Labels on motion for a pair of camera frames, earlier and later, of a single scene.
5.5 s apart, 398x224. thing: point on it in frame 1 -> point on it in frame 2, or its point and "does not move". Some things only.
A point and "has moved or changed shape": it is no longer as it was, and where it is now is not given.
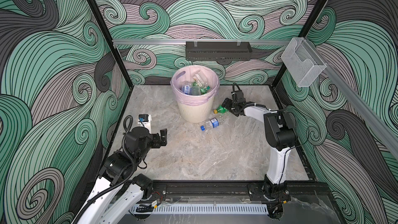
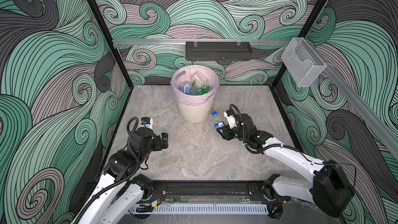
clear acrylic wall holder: [302, 61] does not move
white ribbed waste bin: [197, 114] does not move
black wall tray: [218, 51] does not move
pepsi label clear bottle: [187, 89] does not move
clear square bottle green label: [200, 79] does not move
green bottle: [222, 110] -> [194, 88]
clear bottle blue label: [213, 123] has moved or changed shape
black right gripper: [226, 103] -> [226, 133]
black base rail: [225, 190] does not move
